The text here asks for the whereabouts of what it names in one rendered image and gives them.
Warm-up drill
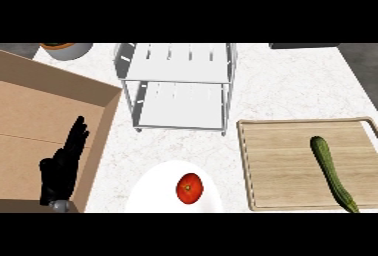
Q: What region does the white tiered wire basket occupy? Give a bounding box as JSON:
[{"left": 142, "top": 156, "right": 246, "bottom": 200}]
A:
[{"left": 113, "top": 42, "right": 240, "bottom": 137}]

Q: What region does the red tomato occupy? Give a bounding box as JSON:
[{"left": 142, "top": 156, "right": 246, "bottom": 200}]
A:
[{"left": 175, "top": 172, "right": 206, "bottom": 205}]

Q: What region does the open brown wooden drawer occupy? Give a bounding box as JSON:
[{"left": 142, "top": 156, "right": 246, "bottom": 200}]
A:
[{"left": 0, "top": 49, "right": 125, "bottom": 214}]

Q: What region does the white plate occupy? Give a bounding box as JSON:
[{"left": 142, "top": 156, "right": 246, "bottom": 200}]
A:
[{"left": 125, "top": 160, "right": 227, "bottom": 214}]

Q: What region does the dark grey flat appliance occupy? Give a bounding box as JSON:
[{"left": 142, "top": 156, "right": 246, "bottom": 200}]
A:
[{"left": 268, "top": 42, "right": 343, "bottom": 50}]

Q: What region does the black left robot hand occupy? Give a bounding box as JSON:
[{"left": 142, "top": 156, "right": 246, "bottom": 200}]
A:
[{"left": 39, "top": 115, "right": 92, "bottom": 207}]

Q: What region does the grey pot with orange rim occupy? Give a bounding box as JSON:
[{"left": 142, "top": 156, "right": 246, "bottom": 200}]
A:
[{"left": 39, "top": 42, "right": 95, "bottom": 62}]

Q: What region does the pale wooden tray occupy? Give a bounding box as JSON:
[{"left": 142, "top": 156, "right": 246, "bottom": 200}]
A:
[{"left": 235, "top": 116, "right": 378, "bottom": 212}]

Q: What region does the long green squash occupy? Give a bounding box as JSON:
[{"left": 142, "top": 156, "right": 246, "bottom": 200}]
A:
[{"left": 309, "top": 135, "right": 362, "bottom": 214}]

